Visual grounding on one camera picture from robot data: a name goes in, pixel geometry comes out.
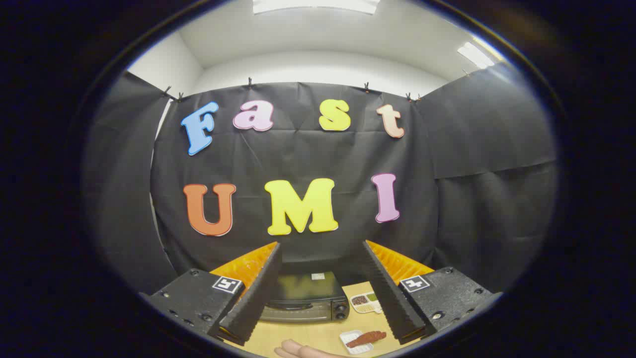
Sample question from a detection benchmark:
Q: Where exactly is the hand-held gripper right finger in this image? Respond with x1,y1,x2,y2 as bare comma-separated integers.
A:
362,240,502,345

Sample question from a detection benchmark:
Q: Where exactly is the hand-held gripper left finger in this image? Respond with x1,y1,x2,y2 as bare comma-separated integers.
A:
139,241,283,347

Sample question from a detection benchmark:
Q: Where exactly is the brown meat piece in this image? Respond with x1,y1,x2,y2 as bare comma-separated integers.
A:
346,331,387,349

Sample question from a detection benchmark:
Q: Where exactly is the black toaster oven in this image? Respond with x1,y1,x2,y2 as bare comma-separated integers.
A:
258,271,351,324

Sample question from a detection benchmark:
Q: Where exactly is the white divided plate of grains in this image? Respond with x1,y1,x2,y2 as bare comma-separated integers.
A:
349,292,383,315

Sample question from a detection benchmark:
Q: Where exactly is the white rectangular tray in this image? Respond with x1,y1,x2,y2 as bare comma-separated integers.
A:
339,329,386,355

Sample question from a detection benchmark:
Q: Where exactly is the ceiling light panel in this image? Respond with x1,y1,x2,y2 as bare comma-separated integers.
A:
457,42,495,69
252,0,381,15

